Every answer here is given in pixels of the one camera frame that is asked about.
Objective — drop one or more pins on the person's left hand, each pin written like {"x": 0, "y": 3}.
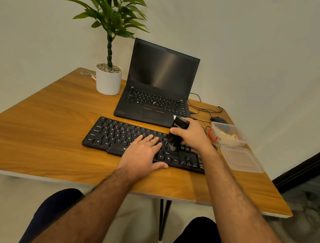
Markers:
{"x": 138, "y": 160}

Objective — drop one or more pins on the person's right hand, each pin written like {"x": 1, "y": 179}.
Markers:
{"x": 196, "y": 136}

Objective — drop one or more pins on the person's left thumb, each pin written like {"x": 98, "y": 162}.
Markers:
{"x": 160, "y": 165}

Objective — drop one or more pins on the person's left middle finger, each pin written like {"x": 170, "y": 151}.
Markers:
{"x": 153, "y": 144}

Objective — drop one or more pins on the person's right thumb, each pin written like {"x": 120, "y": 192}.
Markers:
{"x": 177, "y": 131}

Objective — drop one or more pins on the person's left little finger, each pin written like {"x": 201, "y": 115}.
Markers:
{"x": 136, "y": 141}

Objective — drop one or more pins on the black cleaning brush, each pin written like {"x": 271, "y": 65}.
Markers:
{"x": 178, "y": 125}

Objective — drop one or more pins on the black external keyboard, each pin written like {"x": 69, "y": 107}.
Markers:
{"x": 112, "y": 135}

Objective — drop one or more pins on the person's right forearm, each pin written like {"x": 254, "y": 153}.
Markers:
{"x": 230, "y": 197}

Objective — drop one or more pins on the person's left forearm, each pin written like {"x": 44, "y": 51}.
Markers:
{"x": 95, "y": 207}

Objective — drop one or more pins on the black computer mouse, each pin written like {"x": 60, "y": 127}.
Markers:
{"x": 219, "y": 120}

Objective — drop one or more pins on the pile of pale sticks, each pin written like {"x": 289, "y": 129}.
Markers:
{"x": 226, "y": 135}

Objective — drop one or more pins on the black table legs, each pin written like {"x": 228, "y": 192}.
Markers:
{"x": 163, "y": 220}

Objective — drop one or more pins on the clear container with red clips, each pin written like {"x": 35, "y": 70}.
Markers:
{"x": 237, "y": 134}

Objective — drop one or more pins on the black laptop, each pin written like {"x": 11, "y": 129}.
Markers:
{"x": 160, "y": 72}

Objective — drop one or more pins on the white plant pot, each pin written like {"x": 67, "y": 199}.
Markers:
{"x": 108, "y": 82}

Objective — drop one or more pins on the clear plastic lid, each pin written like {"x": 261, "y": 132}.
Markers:
{"x": 241, "y": 159}

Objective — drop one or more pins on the person's right leg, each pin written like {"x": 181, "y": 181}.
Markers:
{"x": 200, "y": 230}

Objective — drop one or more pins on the person's leg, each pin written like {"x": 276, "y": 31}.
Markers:
{"x": 50, "y": 210}
{"x": 200, "y": 230}

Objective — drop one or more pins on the small clear plastic object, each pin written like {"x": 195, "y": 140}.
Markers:
{"x": 85, "y": 73}

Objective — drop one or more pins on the person's left leg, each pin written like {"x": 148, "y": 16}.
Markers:
{"x": 50, "y": 210}

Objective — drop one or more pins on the green leafy plant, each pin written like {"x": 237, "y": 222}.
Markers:
{"x": 110, "y": 22}

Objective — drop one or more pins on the dark baseboard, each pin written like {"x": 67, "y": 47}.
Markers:
{"x": 297, "y": 171}

